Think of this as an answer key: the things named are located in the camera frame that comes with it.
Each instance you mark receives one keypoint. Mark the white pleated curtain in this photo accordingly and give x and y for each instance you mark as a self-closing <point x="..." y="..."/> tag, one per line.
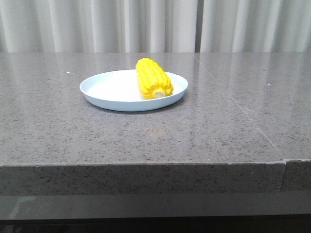
<point x="155" y="26"/>

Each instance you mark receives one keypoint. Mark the light blue round plate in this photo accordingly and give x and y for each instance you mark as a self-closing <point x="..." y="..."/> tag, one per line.
<point x="118" y="90"/>

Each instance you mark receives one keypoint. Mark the yellow corn cob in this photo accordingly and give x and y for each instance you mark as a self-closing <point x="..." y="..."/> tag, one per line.
<point x="153" y="81"/>

